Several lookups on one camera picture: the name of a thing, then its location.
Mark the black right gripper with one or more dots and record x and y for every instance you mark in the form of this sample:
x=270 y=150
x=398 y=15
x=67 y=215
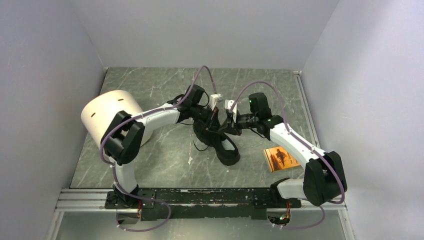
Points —
x=233 y=129

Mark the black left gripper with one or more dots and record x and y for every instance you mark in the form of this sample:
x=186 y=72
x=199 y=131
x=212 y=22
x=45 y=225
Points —
x=211 y=122

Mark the black shoe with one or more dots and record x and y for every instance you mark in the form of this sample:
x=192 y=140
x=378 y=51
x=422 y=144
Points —
x=207 y=133

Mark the black shoelace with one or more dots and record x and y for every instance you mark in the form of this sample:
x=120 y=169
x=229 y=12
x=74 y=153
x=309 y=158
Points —
x=200 y=149

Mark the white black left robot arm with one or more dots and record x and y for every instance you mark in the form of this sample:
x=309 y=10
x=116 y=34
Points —
x=122 y=140

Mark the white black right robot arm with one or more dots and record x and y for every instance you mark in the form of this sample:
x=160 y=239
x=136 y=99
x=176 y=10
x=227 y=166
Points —
x=323 y=181

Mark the orange book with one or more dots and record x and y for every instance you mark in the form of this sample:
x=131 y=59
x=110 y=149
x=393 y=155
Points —
x=278 y=158

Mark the white cylindrical container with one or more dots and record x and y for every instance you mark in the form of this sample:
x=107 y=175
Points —
x=98 y=114

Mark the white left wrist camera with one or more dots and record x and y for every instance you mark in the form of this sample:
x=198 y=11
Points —
x=213 y=100

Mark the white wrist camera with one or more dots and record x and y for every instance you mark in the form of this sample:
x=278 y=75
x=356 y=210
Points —
x=231 y=110
x=213 y=100

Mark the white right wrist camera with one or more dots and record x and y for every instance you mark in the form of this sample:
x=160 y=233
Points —
x=231 y=110

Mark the aluminium frame rail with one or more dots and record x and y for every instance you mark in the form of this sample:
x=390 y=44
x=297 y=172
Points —
x=92 y=200

